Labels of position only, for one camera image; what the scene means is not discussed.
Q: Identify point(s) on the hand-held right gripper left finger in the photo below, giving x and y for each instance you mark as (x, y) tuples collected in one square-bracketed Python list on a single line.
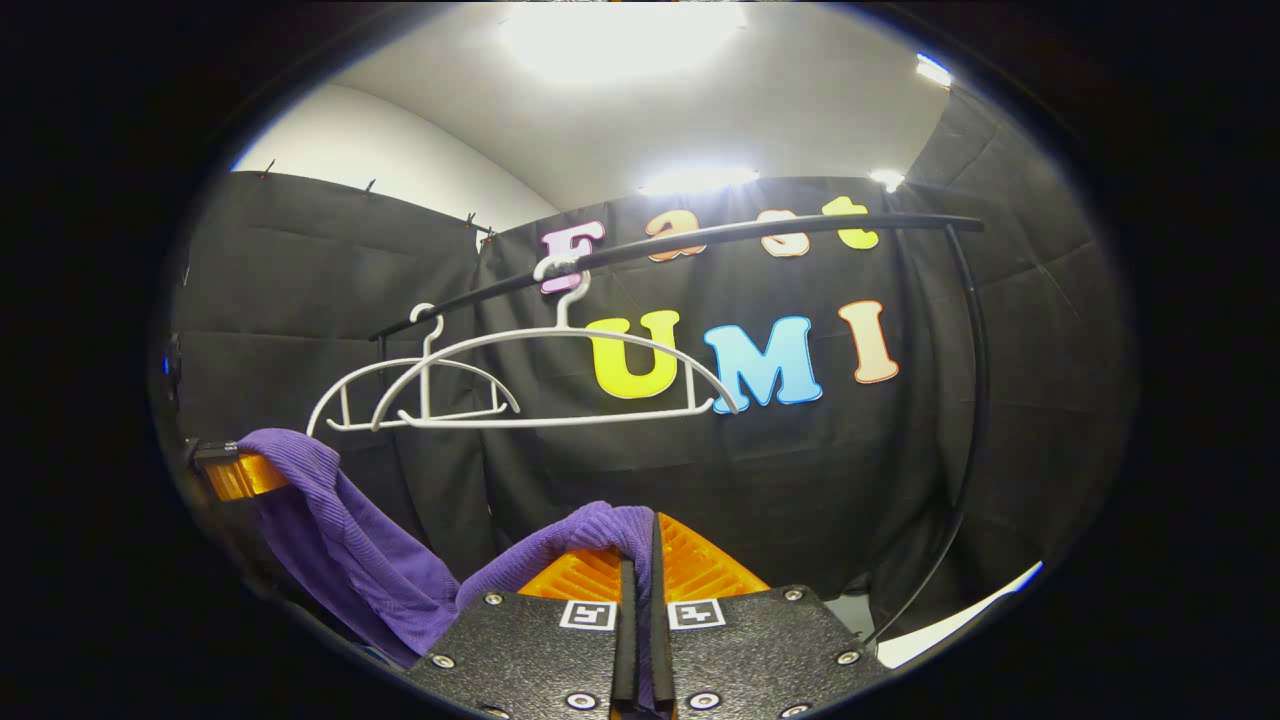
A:
[(530, 660)]

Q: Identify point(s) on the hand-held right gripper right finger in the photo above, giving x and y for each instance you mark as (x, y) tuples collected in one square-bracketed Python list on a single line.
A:
[(760, 655)]

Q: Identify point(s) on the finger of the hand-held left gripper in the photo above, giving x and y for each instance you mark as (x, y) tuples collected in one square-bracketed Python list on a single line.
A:
[(240, 475)]

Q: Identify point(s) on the purple ribbed cardigan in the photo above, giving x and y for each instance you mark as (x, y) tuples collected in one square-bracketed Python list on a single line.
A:
[(370, 570)]

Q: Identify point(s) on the white clothes hanger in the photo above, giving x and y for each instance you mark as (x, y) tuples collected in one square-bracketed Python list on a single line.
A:
[(550, 423), (426, 385)]

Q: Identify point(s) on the black clothes rack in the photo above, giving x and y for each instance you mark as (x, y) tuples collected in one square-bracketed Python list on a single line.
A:
[(800, 228)]

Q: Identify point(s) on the black backdrop cloth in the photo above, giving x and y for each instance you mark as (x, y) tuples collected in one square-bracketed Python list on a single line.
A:
[(300, 270)]

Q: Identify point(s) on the white flat board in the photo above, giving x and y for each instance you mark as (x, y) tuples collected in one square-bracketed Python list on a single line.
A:
[(940, 625)]

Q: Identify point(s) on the long ceiling light strip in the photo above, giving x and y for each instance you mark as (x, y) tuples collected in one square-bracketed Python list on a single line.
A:
[(700, 180)]

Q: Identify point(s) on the small ceiling light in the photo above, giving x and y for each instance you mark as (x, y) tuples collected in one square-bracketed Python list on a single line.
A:
[(886, 180), (933, 70)]

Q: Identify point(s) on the large ceiling light panel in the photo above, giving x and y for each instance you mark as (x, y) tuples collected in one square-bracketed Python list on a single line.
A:
[(620, 35)]

